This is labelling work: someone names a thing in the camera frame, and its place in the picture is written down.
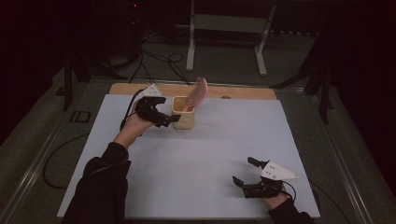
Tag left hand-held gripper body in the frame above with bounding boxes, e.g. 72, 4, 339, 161
134, 84, 172, 126

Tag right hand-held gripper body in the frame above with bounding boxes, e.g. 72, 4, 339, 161
242, 160, 300, 200

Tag cream square cup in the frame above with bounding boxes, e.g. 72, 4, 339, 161
171, 95, 196, 131

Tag pink hairbrush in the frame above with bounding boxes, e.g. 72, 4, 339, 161
181, 77, 209, 113

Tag person's left hand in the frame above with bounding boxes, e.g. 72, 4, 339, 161
113, 98, 157, 149

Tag person's right hand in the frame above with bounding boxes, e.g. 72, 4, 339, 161
262, 185, 293, 210

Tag white table mat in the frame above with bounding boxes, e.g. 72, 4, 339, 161
56, 93, 321, 221

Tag black stand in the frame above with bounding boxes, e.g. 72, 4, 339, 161
269, 29, 335, 125
55, 52, 129, 112

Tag white metal stand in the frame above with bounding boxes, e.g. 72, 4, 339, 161
176, 0, 277, 77

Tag left hand-held gripper cable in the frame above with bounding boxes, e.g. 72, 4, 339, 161
120, 89, 142, 131

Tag hand-held gripper cable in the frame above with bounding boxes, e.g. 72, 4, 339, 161
281, 180, 298, 203
120, 89, 142, 131

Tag right hand-held gripper cable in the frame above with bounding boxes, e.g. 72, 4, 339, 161
281, 180, 298, 203

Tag black floor cable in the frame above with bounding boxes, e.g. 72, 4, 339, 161
308, 179, 351, 224
128, 36, 157, 86
167, 51, 193, 87
42, 133, 92, 189

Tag metal frame rail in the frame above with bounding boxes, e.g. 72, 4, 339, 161
306, 92, 376, 224
0, 102, 78, 222

